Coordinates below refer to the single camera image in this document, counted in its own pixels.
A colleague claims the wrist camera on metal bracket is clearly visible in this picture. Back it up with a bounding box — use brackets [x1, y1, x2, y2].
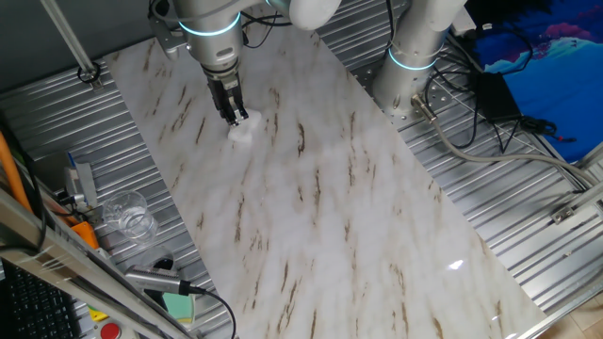
[148, 0, 190, 60]

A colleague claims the clear glass pitcher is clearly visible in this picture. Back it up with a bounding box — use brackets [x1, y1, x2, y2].
[101, 189, 160, 246]

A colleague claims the green yellow sponge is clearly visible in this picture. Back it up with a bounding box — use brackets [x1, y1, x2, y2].
[159, 291, 197, 327]

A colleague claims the white cloth wipe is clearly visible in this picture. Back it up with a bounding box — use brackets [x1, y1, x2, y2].
[227, 108, 263, 145]

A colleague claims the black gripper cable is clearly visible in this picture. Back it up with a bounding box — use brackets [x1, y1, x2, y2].
[237, 8, 293, 49]

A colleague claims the black power adapter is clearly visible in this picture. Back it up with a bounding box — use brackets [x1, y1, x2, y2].
[474, 71, 523, 123]

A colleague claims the metal corner bracket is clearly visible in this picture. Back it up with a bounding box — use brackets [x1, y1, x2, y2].
[549, 205, 577, 225]

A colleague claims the black camera cable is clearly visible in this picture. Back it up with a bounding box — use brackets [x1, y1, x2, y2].
[178, 281, 237, 339]

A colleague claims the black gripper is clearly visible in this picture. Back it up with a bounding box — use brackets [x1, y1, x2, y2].
[205, 68, 250, 127]

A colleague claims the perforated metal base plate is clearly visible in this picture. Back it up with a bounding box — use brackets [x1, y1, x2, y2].
[350, 44, 477, 131]

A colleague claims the orange tube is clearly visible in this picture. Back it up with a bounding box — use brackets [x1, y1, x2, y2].
[0, 130, 33, 213]

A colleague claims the thin aluminium pole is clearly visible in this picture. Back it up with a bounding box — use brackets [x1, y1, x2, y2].
[40, 0, 105, 90]

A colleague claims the aluminium frame beam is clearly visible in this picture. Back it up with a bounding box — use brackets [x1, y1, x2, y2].
[0, 187, 199, 339]

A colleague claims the black adapter cable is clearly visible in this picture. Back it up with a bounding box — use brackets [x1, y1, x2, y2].
[517, 115, 579, 143]

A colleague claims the white power strip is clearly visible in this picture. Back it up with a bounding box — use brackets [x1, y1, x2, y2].
[449, 5, 478, 38]

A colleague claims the marble pattern board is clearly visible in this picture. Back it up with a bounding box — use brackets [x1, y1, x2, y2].
[102, 8, 547, 339]

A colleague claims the black keyboard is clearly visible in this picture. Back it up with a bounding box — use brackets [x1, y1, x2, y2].
[0, 263, 80, 339]

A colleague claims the blue poster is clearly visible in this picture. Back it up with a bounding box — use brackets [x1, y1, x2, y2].
[470, 0, 603, 164]

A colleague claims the grey cable with metal connector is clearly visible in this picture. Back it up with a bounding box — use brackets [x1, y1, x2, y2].
[410, 92, 599, 189]

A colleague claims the red button grey box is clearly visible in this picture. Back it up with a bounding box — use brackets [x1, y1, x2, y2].
[99, 321, 122, 339]

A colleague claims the silver camera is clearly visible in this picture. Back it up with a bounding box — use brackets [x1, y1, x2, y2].
[123, 264, 192, 297]

